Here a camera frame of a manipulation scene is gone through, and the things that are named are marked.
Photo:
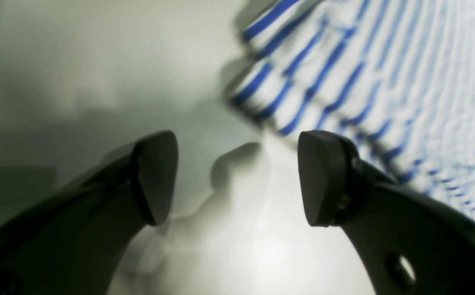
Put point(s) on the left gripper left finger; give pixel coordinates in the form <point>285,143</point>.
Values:
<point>71,244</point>

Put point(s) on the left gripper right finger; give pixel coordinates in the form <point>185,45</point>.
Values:
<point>408,243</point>

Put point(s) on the blue white striped T-shirt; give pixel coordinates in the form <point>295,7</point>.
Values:
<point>397,77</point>

